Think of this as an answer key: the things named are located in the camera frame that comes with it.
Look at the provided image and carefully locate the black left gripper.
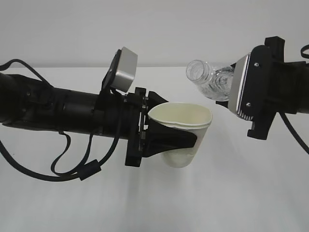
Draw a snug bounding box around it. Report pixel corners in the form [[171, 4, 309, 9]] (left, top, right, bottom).
[[125, 87, 197, 167]]

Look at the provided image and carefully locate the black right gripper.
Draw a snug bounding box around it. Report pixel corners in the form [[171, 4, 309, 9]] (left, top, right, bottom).
[[264, 36, 307, 73]]

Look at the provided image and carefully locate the white paper cup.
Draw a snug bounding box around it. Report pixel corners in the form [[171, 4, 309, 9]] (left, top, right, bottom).
[[148, 102, 213, 168]]

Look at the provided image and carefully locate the clear water bottle green label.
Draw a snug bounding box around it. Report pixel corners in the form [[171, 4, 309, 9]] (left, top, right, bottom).
[[186, 60, 234, 102]]

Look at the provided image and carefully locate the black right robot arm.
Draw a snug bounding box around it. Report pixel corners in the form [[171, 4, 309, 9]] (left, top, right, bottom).
[[264, 36, 309, 114]]

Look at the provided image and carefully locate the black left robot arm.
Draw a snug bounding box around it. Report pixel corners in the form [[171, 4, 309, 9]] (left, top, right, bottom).
[[0, 74, 197, 167]]

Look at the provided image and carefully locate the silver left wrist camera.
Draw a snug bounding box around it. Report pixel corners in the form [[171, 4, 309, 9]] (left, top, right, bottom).
[[99, 47, 138, 95]]

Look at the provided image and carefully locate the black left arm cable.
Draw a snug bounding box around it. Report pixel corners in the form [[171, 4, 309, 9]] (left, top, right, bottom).
[[0, 58, 121, 184]]

